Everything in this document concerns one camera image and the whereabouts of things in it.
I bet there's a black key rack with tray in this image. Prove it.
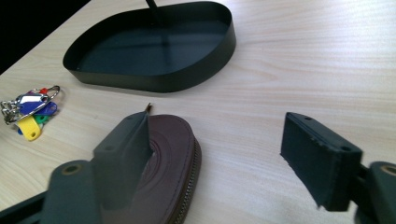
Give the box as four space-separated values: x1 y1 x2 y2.
63 0 237 93

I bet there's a key ring with coloured tags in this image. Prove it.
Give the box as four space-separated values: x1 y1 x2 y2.
0 85 62 142

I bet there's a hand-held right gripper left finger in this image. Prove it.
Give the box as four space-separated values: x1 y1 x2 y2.
92 111 154 213

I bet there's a brown leather zip pouch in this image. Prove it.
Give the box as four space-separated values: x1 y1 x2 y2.
99 103 203 224

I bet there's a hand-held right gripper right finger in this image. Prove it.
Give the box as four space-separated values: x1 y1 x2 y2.
280 112 364 213

